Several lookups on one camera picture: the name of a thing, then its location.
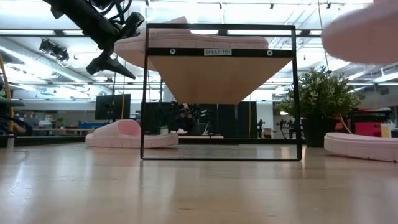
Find red and black cart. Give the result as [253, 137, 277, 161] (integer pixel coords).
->
[335, 107, 393, 141]

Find person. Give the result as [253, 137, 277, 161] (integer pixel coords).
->
[177, 103, 197, 133]

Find green plant black pot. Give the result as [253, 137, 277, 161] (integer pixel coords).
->
[275, 65, 365, 149]

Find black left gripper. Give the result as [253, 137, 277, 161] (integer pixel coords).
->
[42, 0, 146, 80]

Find black frame wooden shelf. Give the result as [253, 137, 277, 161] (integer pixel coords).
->
[140, 23, 303, 162]

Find black metal table frame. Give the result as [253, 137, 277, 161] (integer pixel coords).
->
[14, 135, 326, 147]

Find yellow floor cable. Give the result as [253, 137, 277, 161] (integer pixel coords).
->
[339, 115, 355, 135]

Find black ceiling light cluster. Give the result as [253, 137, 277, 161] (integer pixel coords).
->
[39, 39, 70, 62]

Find pink foam slide sandal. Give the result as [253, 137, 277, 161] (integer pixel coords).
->
[113, 16, 269, 72]
[323, 132, 398, 163]
[321, 0, 398, 65]
[85, 119, 180, 149]

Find pale yellow container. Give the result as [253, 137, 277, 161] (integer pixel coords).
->
[380, 123, 396, 138]

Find black background computer monitor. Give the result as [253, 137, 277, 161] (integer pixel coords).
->
[95, 93, 132, 121]

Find black hanging cable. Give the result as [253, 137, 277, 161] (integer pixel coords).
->
[111, 71, 118, 122]

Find yellow rod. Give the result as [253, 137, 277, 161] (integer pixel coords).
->
[0, 55, 15, 131]

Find black room divider panels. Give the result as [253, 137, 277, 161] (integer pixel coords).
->
[141, 101, 258, 139]

